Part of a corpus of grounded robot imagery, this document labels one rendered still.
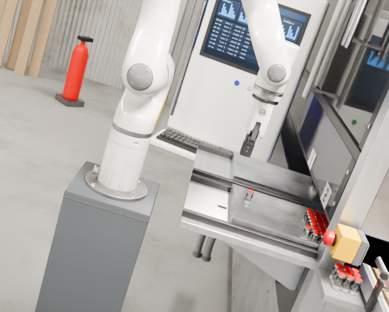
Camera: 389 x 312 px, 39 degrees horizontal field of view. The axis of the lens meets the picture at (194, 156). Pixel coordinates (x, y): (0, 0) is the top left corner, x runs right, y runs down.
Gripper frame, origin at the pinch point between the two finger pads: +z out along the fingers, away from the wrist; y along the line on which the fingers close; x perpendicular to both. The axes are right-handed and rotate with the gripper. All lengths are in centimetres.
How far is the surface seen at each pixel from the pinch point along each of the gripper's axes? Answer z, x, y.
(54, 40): 81, 187, 437
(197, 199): 22.3, 8.3, 6.6
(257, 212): 22.1, -11.5, 11.5
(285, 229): 22.1, -20.0, 4.5
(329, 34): -33, -22, 65
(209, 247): 84, -10, 96
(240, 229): 20.8, -5.1, -8.1
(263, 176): 22, -15, 47
